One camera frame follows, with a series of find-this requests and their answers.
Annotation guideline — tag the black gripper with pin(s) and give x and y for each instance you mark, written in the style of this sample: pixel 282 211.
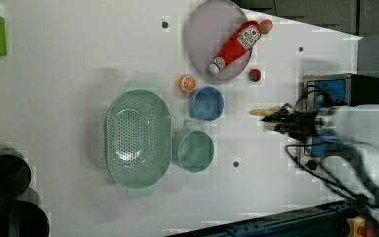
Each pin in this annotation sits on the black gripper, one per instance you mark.
pixel 301 124

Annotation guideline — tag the yellow plush peeled banana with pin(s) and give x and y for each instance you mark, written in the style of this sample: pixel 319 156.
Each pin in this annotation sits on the yellow plush peeled banana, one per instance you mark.
pixel 268 126

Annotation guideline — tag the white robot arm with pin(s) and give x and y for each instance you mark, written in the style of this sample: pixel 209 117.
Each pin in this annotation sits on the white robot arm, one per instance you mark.
pixel 344 124

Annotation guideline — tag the silver black toaster oven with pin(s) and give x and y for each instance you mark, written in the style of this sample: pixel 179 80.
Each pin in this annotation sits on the silver black toaster oven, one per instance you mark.
pixel 337 90

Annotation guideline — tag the red strawberry toy near plate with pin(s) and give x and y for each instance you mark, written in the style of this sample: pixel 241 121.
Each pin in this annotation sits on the red strawberry toy near plate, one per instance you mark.
pixel 255 75

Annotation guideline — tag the blue bowl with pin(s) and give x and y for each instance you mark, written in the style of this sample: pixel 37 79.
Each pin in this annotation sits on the blue bowl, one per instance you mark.
pixel 206 104

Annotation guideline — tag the red ketchup bottle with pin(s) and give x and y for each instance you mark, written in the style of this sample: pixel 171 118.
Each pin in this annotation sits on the red ketchup bottle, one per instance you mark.
pixel 237 46

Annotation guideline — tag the red strawberry toy at edge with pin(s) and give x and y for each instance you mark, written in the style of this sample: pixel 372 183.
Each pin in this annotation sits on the red strawberry toy at edge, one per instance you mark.
pixel 266 26

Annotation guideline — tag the orange slice toy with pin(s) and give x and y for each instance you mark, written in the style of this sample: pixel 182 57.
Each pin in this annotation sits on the orange slice toy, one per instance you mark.
pixel 187 84

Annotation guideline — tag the grey round plate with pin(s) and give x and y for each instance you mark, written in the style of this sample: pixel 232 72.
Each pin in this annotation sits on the grey round plate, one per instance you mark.
pixel 209 27

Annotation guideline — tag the green oval colander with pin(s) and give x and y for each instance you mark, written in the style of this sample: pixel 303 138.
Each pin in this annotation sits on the green oval colander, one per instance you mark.
pixel 138 145

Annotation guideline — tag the black round container upper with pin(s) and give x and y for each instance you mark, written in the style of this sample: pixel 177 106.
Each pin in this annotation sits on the black round container upper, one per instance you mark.
pixel 15 173

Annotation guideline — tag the black round container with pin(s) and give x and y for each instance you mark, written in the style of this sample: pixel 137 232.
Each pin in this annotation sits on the black round container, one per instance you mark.
pixel 23 219
pixel 15 173

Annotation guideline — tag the black round container lower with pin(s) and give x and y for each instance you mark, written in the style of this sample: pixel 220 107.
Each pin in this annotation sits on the black round container lower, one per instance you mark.
pixel 23 219

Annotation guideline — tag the green cup with handle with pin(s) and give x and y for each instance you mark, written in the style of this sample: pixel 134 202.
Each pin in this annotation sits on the green cup with handle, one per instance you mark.
pixel 192 150

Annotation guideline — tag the blue metal table frame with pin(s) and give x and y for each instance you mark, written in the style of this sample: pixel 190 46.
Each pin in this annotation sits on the blue metal table frame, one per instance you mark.
pixel 326 220

